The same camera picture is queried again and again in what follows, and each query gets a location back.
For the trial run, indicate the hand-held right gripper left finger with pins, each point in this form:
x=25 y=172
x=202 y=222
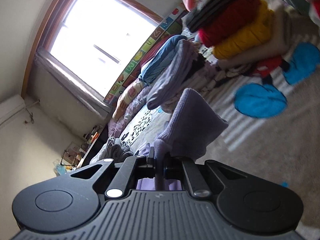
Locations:
x=152 y=156

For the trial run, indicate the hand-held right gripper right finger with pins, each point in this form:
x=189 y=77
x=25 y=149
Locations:
x=165 y=172

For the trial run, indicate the purple knit garment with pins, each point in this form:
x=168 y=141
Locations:
x=190 y=127

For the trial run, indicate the stack of grey folded clothes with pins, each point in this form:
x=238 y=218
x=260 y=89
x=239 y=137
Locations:
x=116 y=147

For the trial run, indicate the lilac folded clothes pile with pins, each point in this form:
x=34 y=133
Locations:
x=170 y=80

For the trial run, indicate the purple quilt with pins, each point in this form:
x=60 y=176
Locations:
x=130 y=110

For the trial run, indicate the black desk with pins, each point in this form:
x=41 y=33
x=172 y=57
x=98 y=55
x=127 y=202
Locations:
x=93 y=145

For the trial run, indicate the peach cartoon printed quilt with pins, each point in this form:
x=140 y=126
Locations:
x=126 y=97

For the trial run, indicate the blue folded garment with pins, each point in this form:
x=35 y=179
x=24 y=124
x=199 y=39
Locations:
x=160 y=57

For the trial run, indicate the grey cartoon printed blanket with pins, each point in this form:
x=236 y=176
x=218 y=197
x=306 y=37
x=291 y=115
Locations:
x=262 y=135

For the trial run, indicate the grey curtain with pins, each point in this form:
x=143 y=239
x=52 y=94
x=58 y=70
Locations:
x=72 y=85

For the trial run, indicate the window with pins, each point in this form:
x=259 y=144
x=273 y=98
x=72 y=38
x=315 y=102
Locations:
x=100 y=30

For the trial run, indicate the yellow folded garment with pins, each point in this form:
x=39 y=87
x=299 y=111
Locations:
x=247 y=40

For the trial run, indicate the red folded garment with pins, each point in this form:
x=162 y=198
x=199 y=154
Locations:
x=230 y=22

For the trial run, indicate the black grey striped garment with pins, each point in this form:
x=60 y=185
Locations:
x=215 y=7

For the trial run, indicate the beige folded garment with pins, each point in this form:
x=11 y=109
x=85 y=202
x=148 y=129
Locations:
x=272 y=42

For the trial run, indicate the colourful foam wall mat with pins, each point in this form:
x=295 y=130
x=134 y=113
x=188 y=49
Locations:
x=140 y=55

